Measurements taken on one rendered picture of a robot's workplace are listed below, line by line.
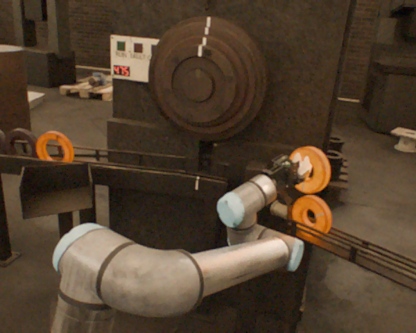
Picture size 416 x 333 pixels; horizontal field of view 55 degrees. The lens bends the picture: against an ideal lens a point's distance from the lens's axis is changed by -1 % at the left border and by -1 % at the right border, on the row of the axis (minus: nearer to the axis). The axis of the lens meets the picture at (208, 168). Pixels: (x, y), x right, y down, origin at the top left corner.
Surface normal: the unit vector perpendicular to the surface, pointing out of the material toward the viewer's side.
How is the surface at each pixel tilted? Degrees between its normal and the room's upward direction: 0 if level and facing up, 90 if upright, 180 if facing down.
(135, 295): 78
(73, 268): 70
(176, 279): 49
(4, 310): 0
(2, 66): 90
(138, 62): 90
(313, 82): 90
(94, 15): 90
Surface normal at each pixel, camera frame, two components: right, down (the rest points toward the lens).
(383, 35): -0.11, 0.37
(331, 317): 0.07, -0.93
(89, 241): -0.21, -0.73
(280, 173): 0.63, 0.33
